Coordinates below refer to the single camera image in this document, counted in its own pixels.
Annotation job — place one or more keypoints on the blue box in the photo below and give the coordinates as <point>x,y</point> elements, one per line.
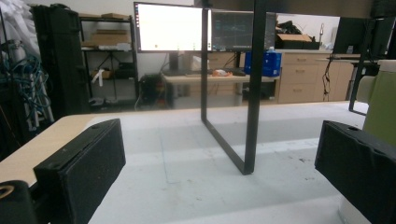
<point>270,63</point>

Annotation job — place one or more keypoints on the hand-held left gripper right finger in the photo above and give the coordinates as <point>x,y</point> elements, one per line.
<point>358,168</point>

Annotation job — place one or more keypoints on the bright white monitor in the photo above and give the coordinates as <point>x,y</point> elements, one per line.
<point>169,28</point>

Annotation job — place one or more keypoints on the open cardboard box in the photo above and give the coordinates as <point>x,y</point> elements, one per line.
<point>292,39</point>

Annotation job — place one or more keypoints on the black metal frame stand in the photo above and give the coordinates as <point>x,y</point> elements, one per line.
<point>253,93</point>
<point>362,65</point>

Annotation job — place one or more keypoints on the white table cover sheet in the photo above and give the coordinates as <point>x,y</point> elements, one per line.
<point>224,168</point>

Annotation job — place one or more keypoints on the black monitor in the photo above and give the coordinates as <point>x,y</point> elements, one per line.
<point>350,34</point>

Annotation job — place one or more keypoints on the orange object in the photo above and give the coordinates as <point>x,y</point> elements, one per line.
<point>221,73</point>

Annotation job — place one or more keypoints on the tall black case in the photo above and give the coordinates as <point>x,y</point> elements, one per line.
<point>60,59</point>

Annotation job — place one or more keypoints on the black metal shelf rack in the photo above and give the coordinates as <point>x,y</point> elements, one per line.
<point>109,59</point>

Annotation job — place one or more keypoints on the dark screen monitor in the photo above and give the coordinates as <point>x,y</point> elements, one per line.
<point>233,31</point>

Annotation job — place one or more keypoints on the wooden drawer cabinet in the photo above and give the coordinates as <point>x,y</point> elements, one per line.
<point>306,77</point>

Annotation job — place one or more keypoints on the flat cardboard box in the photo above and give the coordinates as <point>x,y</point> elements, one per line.
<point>109,38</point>

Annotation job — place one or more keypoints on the light wooden desk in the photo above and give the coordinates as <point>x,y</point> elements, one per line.
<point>218,81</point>

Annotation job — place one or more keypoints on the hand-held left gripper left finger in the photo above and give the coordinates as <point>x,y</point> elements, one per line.
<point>84,168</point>

